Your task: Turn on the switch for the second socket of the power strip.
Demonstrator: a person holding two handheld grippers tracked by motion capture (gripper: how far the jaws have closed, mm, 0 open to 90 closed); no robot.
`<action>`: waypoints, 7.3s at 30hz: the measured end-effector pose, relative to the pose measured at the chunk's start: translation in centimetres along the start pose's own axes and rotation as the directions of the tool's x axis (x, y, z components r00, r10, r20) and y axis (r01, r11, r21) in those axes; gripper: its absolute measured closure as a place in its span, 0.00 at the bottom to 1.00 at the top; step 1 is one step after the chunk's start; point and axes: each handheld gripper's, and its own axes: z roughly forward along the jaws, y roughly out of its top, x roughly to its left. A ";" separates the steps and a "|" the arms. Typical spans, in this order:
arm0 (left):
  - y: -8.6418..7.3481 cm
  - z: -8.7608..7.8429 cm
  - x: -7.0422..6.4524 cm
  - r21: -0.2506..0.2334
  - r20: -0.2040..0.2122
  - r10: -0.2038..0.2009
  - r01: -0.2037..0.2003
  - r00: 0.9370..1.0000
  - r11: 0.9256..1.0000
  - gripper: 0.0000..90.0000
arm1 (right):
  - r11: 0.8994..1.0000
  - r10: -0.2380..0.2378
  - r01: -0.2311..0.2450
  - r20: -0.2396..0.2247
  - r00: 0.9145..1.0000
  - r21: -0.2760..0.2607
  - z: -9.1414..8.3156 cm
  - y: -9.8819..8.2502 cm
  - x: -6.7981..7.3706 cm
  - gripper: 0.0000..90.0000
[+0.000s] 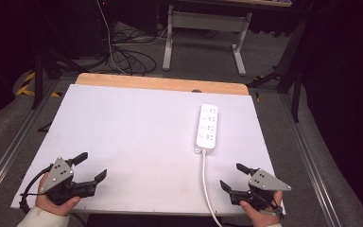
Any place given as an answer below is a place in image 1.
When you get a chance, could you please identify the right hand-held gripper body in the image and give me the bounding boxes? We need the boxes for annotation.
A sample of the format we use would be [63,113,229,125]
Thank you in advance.
[229,168,292,213]

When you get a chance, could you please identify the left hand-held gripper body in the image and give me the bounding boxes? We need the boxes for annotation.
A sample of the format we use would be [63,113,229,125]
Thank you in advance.
[38,156,98,206]

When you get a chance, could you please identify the person's left hand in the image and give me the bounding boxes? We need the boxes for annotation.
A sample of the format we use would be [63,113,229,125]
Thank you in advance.
[34,172,81,218]

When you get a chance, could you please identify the person's right hand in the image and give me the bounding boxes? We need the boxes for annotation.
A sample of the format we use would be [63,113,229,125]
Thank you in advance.
[239,190,285,227]

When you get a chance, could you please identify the white table board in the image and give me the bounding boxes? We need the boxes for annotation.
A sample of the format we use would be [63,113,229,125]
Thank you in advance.
[10,83,286,218]

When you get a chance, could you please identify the white power strip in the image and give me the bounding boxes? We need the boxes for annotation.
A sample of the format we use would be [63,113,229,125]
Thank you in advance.
[194,103,219,155]

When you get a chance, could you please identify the yellow black hazard tape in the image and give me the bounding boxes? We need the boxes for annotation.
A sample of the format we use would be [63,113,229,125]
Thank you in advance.
[15,71,62,98]

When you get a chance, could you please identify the black tripod stand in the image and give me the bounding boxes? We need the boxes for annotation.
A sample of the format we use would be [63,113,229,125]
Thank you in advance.
[27,0,89,111]

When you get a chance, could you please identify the black metal stand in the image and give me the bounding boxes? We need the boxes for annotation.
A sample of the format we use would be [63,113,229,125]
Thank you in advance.
[246,12,310,123]

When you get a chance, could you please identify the white power strip cable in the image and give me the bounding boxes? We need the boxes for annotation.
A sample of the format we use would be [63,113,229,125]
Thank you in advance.
[201,149,225,227]

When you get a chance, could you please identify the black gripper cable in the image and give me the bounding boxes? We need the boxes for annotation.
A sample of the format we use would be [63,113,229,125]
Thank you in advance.
[18,164,55,216]

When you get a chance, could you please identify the grey metal floor rail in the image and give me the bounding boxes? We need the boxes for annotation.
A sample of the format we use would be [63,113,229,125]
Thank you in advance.
[278,93,342,227]
[0,79,61,204]

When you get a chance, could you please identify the black floor cables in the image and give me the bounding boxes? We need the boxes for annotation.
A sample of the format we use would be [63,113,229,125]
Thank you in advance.
[105,27,159,77]

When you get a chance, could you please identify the white floor cable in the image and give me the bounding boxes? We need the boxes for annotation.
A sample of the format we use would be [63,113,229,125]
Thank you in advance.
[95,0,168,76]

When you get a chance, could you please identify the white metal desk frame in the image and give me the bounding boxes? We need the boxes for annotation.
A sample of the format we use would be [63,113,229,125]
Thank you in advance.
[162,4,253,77]

